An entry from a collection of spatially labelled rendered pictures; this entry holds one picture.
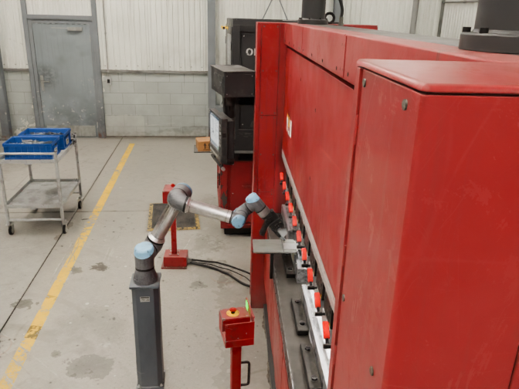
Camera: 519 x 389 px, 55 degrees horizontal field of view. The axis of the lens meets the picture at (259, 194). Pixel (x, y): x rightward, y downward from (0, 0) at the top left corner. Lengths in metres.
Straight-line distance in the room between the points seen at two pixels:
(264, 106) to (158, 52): 6.37
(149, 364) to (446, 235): 3.10
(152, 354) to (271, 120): 1.82
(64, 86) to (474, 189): 9.93
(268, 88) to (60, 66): 6.95
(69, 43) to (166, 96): 1.94
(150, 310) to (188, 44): 7.24
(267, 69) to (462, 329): 3.25
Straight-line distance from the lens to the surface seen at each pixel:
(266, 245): 3.12
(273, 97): 3.72
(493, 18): 0.98
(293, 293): 2.88
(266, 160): 3.82
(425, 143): 0.46
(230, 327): 2.74
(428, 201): 0.48
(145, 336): 3.37
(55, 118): 10.43
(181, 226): 5.88
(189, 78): 9.96
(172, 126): 10.14
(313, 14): 3.38
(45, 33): 10.25
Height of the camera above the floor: 2.35
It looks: 20 degrees down
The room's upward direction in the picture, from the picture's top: 2 degrees clockwise
